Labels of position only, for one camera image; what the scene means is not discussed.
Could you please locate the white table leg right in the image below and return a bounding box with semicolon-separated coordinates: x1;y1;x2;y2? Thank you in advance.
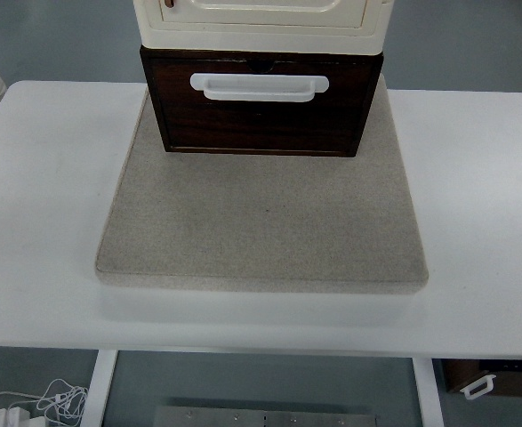
413;358;445;427

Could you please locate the beige fabric pad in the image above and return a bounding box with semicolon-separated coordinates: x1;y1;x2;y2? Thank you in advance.
95;82;429;294

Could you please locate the cream upper cabinet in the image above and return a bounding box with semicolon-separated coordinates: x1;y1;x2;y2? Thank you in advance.
133;0;394;55

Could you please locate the white power adapter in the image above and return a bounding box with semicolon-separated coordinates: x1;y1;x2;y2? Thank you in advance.
0;407;30;427

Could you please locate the white table leg left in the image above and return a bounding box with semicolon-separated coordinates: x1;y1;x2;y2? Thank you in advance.
80;350;118;427

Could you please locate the white cable on floor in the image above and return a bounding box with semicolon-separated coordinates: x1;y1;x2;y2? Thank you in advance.
0;378;90;427

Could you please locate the white table leg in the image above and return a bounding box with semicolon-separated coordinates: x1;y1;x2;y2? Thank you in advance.
413;358;445;427
80;350;118;427

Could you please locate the white handle on floor drawer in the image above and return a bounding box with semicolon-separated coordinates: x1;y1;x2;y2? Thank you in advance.
460;374;496;400

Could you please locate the brown drawer on floor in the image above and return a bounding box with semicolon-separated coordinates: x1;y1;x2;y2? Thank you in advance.
442;359;522;400

